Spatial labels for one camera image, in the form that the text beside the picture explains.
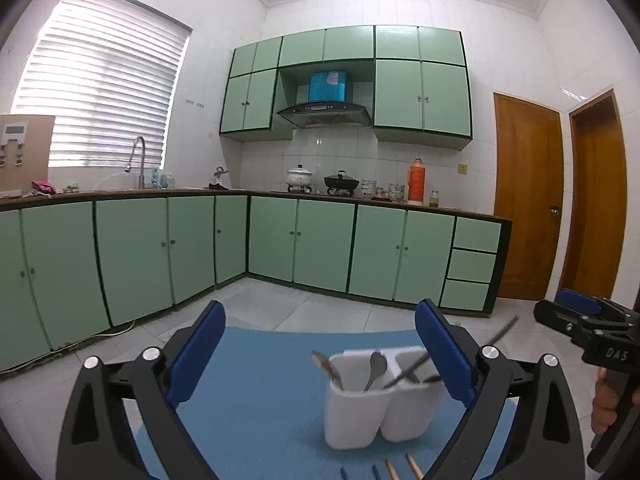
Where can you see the black range hood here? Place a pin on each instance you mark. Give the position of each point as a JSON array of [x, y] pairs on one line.
[[326, 114]]

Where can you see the small glass jar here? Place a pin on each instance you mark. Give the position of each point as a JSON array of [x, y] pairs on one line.
[[434, 199]]

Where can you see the orange thermos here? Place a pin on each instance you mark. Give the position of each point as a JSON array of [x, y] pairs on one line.
[[416, 182]]

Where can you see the grey metal chopstick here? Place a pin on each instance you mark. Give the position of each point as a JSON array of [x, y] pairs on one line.
[[451, 352]]

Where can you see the light wooden chopstick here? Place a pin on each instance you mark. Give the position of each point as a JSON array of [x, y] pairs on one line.
[[392, 471], [414, 466]]

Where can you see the black wok with lid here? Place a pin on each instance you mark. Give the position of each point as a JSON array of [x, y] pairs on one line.
[[341, 184]]

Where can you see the white ceramic pot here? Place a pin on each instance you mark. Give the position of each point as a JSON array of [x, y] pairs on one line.
[[299, 180]]

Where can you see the window blinds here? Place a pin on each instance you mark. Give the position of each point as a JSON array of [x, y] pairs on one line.
[[107, 71]]

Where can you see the green kitchen cabinets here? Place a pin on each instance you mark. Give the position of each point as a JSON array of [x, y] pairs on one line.
[[413, 80], [73, 267]]

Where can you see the cardboard box with label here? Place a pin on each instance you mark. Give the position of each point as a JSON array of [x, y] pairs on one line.
[[25, 151]]

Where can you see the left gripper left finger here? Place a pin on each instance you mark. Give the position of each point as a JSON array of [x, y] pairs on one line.
[[188, 352]]

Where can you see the white plastic cup left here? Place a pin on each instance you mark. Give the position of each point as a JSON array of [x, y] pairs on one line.
[[353, 417]]

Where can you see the person's right hand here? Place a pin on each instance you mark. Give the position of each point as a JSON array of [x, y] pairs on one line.
[[604, 404]]

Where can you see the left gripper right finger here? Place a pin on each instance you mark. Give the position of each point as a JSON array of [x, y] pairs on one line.
[[461, 384]]

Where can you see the silver metal spoon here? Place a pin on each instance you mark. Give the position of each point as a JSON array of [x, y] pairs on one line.
[[378, 367]]

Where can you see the white plastic cup right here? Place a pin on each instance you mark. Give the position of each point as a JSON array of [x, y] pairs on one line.
[[413, 405]]

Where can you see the brown wooden door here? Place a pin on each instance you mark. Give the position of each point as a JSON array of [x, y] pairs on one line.
[[599, 204], [529, 192]]

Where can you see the green lower kitchen cabinets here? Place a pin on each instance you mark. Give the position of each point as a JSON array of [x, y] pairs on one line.
[[73, 267]]

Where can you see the green upper kitchen cabinets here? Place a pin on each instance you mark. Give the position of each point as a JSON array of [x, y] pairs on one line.
[[413, 80]]

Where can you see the white plastic cup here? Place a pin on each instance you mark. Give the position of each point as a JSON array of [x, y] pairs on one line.
[[413, 405], [353, 417]]

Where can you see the blue box on hood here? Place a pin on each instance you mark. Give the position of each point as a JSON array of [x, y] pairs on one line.
[[328, 86]]

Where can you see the dark metal spoon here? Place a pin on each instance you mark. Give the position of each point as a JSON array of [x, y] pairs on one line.
[[327, 368]]

